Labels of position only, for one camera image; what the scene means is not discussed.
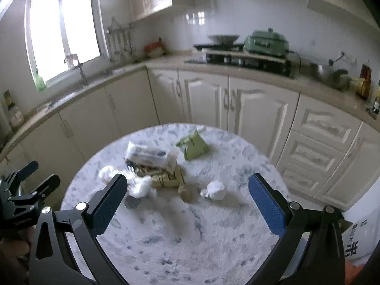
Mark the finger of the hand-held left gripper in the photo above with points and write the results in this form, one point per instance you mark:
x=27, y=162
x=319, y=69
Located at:
x=44, y=190
x=26, y=172

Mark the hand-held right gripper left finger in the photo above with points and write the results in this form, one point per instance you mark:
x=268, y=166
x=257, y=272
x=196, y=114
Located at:
x=111, y=203

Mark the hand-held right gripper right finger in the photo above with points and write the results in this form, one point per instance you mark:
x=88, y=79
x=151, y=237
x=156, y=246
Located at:
x=267, y=203

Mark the person's left hand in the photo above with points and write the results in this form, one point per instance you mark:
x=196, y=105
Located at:
x=13, y=253

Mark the cream cabinet drawer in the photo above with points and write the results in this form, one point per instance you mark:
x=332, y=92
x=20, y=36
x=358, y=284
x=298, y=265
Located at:
x=299, y=181
x=314, y=154
x=326, y=123

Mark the crumpled white tissue ball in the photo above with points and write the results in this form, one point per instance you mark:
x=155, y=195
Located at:
x=213, y=190

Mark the brown printed paper carton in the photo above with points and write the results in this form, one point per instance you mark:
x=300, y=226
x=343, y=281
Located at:
x=167, y=178

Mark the clear plastic wrapper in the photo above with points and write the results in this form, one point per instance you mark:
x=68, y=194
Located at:
x=148, y=153

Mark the brown paper wad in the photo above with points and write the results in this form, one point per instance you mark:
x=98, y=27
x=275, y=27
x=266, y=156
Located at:
x=187, y=194

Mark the green plastic bottle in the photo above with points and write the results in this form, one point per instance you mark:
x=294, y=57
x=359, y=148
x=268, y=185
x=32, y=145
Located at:
x=40, y=81

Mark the green snack packet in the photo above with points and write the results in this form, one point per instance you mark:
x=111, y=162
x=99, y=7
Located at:
x=194, y=147

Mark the white printed sack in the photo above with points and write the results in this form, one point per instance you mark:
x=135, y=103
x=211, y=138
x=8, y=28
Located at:
x=359, y=237

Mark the steel kitchen sink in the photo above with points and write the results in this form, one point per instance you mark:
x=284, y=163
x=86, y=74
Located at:
x=83, y=89

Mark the orange plastic bag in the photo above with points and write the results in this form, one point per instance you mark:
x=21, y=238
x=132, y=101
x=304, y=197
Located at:
x=353, y=274

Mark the metal kitchen faucet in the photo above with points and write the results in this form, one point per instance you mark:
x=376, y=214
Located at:
x=81, y=71

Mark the cream kitchen base cabinets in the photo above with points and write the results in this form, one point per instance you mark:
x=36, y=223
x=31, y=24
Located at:
x=207, y=104

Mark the black gas stove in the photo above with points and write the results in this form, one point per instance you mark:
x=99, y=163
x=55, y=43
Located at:
x=237, y=65

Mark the steel wok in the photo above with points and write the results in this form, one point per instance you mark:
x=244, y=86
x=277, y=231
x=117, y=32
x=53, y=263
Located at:
x=332, y=77

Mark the kitchen window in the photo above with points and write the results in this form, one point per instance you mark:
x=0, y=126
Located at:
x=63, y=26

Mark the group of condiment bottles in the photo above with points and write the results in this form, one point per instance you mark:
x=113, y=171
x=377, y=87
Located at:
x=364, y=80

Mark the green electric cooking pot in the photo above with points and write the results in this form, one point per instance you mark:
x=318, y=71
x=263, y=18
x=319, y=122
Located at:
x=265, y=43

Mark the red orange container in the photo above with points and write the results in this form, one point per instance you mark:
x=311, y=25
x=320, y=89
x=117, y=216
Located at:
x=155, y=48

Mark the black induction cooker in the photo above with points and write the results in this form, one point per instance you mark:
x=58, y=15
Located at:
x=216, y=47

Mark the grey metal bowl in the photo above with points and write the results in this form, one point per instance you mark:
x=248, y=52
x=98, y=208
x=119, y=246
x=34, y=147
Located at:
x=223, y=38

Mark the wall utensil rack with ladles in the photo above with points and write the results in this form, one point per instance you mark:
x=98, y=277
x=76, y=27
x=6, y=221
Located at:
x=118, y=40

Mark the white wall outlet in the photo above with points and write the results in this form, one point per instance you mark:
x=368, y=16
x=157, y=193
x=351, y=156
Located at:
x=350, y=61

